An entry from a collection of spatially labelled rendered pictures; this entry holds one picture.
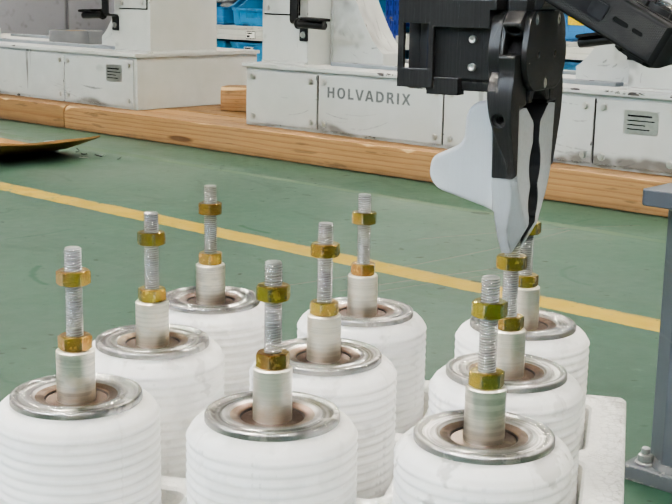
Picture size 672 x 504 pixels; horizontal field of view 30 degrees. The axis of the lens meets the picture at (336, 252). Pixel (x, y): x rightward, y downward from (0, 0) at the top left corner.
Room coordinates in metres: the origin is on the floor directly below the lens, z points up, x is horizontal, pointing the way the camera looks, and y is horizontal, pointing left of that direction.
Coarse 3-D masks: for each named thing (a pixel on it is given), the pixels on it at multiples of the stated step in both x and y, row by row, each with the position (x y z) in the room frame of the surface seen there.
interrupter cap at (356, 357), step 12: (288, 348) 0.78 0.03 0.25; (300, 348) 0.78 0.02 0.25; (348, 348) 0.79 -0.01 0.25; (360, 348) 0.78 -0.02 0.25; (372, 348) 0.78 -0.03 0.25; (300, 360) 0.76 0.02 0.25; (348, 360) 0.77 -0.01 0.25; (360, 360) 0.76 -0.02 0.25; (372, 360) 0.75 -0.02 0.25; (300, 372) 0.73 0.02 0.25; (312, 372) 0.73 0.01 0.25; (324, 372) 0.73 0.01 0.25; (336, 372) 0.73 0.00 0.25; (348, 372) 0.73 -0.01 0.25; (360, 372) 0.74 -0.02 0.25
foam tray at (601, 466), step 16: (592, 400) 0.90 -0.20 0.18; (608, 400) 0.90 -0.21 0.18; (624, 400) 0.91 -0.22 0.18; (592, 416) 0.87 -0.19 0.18; (608, 416) 0.87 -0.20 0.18; (624, 416) 0.87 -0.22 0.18; (592, 432) 0.83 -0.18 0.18; (608, 432) 0.83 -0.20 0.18; (624, 432) 0.84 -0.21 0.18; (592, 448) 0.80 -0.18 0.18; (608, 448) 0.80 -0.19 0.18; (624, 448) 0.81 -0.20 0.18; (592, 464) 0.77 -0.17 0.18; (608, 464) 0.77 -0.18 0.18; (624, 464) 0.78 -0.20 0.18; (176, 480) 0.73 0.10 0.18; (592, 480) 0.74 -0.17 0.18; (608, 480) 0.74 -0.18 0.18; (176, 496) 0.72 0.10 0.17; (384, 496) 0.71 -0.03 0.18; (576, 496) 0.78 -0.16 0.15; (592, 496) 0.72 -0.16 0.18; (608, 496) 0.72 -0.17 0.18
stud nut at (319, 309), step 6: (312, 300) 0.77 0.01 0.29; (336, 300) 0.77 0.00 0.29; (312, 306) 0.76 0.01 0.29; (318, 306) 0.76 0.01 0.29; (324, 306) 0.76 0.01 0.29; (330, 306) 0.76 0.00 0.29; (336, 306) 0.76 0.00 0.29; (312, 312) 0.76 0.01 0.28; (318, 312) 0.76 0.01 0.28; (324, 312) 0.76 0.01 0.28; (330, 312) 0.76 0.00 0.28; (336, 312) 0.76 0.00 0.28
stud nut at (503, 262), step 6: (498, 258) 0.74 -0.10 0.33; (504, 258) 0.74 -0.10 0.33; (510, 258) 0.73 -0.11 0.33; (516, 258) 0.73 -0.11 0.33; (522, 258) 0.73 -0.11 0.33; (498, 264) 0.74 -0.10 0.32; (504, 264) 0.74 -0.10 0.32; (510, 264) 0.73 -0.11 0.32; (516, 264) 0.73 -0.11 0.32; (522, 264) 0.73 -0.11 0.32; (504, 270) 0.74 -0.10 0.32; (510, 270) 0.73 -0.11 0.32; (516, 270) 0.73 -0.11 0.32; (522, 270) 0.74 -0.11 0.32
